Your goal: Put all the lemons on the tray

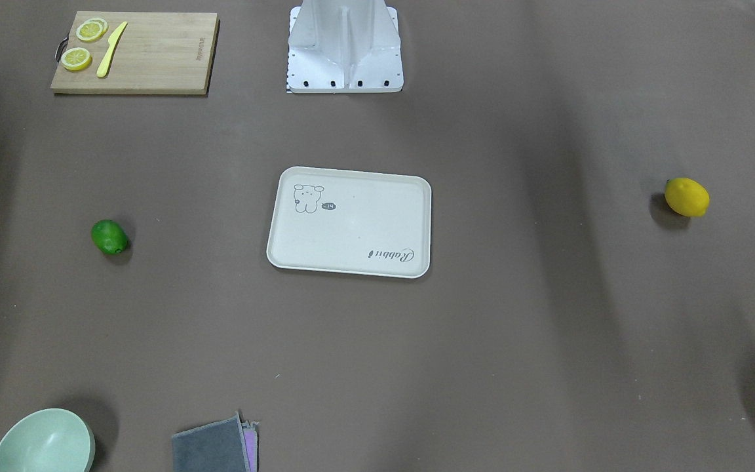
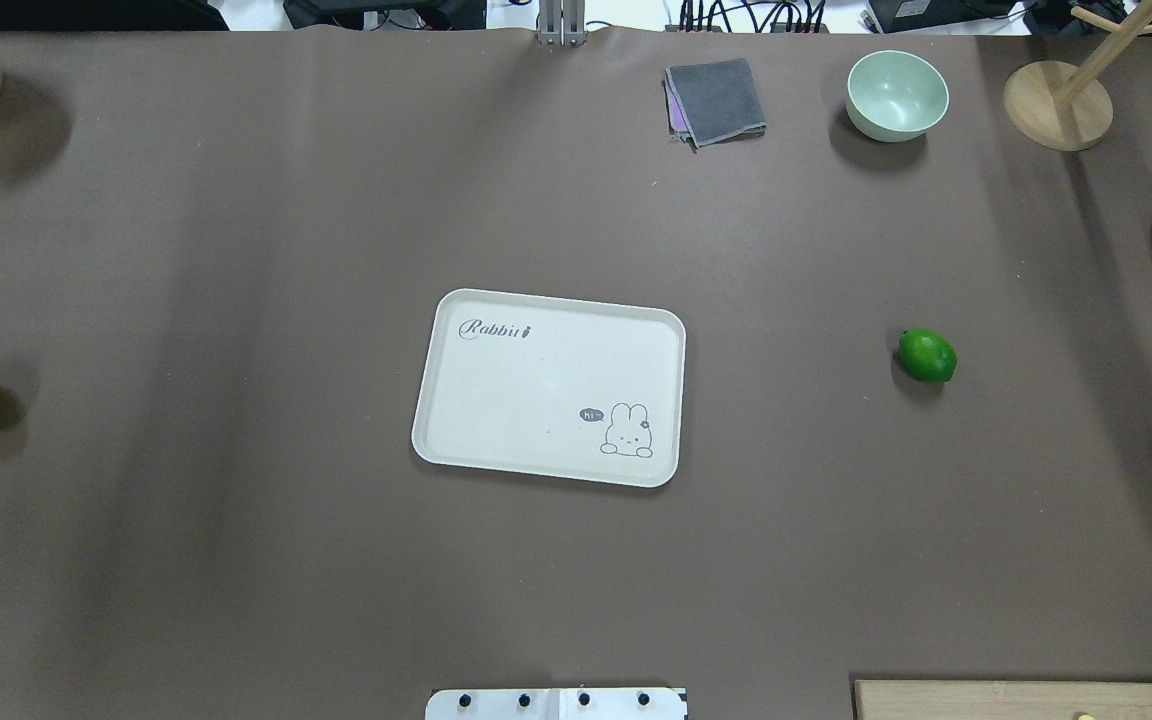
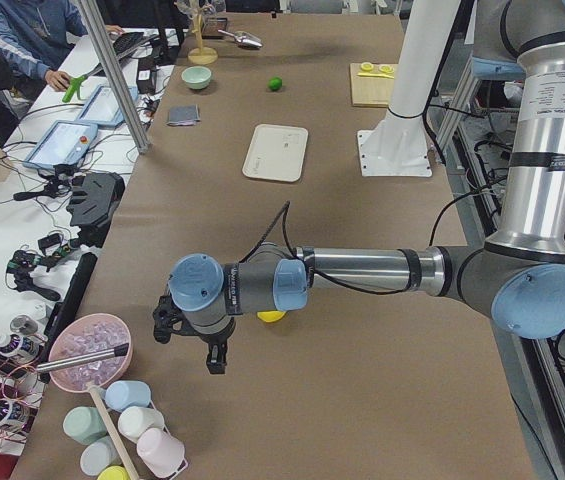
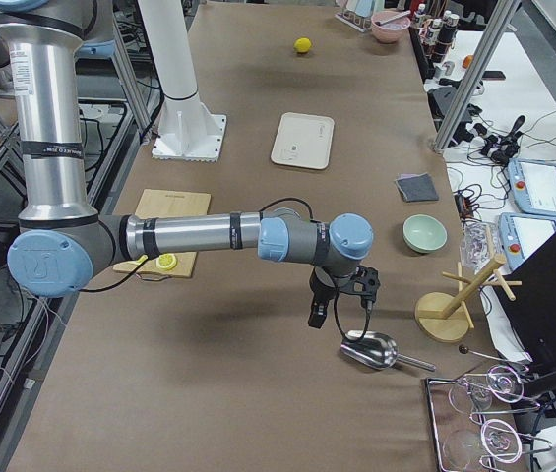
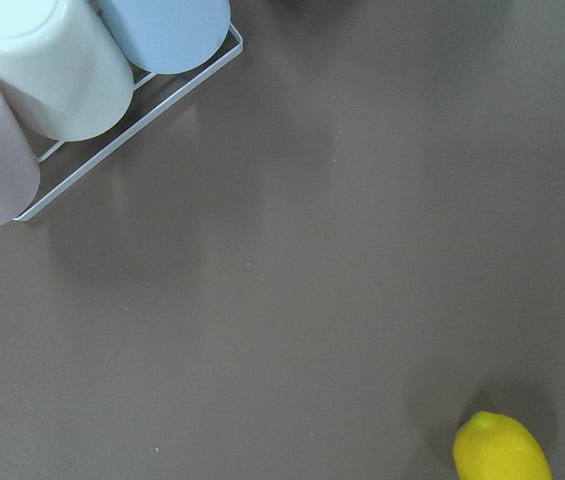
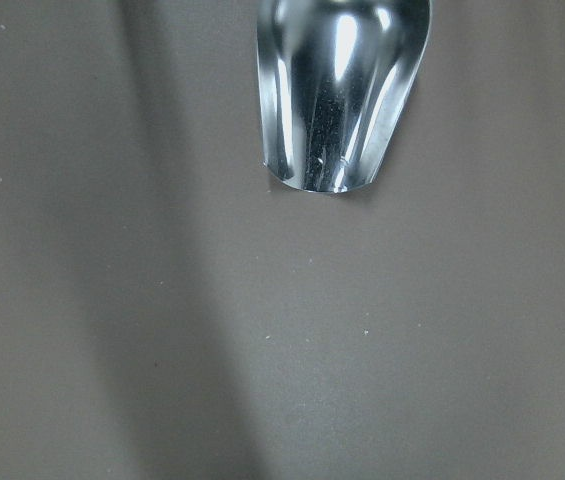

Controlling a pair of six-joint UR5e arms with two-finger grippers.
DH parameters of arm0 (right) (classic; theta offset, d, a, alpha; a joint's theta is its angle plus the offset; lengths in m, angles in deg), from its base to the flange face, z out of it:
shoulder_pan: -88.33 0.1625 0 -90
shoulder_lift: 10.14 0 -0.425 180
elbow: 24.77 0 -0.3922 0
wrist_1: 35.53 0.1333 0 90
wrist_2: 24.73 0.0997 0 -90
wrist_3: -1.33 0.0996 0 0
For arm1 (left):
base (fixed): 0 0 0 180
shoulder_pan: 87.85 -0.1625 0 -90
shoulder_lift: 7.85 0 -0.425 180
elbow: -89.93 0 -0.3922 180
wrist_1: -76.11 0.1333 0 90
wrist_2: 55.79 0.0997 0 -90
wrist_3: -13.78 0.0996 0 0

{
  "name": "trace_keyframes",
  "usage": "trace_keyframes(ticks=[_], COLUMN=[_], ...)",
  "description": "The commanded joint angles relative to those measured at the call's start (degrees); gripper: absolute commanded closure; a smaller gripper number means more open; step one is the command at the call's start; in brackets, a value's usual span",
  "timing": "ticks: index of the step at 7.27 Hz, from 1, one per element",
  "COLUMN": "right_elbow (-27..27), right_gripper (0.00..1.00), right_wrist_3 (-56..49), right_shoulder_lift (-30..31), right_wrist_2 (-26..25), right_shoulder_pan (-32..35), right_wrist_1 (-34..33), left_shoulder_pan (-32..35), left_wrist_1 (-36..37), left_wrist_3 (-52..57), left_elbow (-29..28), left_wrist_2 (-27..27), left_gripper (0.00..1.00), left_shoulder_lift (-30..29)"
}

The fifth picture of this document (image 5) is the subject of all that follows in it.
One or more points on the yellow lemon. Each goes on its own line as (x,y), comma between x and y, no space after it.
(495,446)

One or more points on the light blue plastic cup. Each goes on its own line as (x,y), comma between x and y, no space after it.
(167,36)

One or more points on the white plastic cup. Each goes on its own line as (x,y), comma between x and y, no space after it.
(61,70)

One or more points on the white wire cup rack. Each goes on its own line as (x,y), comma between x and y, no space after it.
(63,163)

